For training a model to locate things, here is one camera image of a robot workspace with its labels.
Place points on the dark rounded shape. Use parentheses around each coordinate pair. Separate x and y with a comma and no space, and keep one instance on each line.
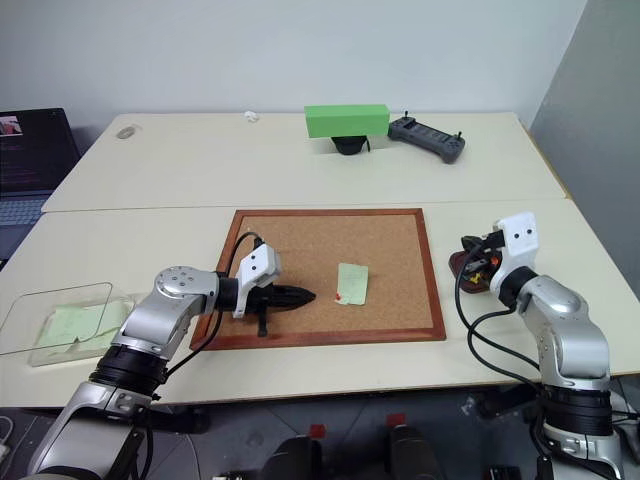
(412,452)
(295,460)

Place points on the small white plastic piece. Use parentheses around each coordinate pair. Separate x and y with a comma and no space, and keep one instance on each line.
(251,116)

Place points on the green sticky note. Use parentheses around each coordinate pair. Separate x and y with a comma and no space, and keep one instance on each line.
(116,317)
(354,284)
(70,325)

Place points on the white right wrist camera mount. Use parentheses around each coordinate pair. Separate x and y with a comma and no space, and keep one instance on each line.
(520,247)

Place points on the clear plastic box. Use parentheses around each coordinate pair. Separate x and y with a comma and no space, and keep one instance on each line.
(60,320)

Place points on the wood framed cork board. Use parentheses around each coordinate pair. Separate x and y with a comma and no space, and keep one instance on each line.
(320,235)

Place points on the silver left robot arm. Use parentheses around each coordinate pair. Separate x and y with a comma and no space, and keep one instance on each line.
(170,310)

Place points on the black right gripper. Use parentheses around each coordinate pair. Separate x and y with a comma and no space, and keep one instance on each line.
(489,246)

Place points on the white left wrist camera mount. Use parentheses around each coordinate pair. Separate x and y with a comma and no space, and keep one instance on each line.
(256,272)

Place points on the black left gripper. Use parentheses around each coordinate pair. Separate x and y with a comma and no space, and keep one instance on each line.
(264,300)

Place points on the green rectangular box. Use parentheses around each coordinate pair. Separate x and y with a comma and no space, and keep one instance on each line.
(345,121)

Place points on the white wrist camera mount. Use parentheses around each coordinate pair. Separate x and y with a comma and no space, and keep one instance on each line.
(256,272)
(520,247)

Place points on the grey handheld controller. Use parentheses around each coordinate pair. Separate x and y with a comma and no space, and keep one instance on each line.
(425,135)

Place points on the dark brown oval tray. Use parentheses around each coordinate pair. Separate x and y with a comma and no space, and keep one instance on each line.
(462,282)

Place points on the yellow pushpin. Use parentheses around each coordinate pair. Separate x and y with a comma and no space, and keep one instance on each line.
(476,276)

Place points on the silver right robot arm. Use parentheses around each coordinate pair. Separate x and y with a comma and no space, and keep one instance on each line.
(565,340)

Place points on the dark laptop computer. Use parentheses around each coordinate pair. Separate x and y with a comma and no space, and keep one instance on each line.
(30,155)

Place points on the black round stand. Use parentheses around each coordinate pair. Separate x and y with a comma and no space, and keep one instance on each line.
(350,145)

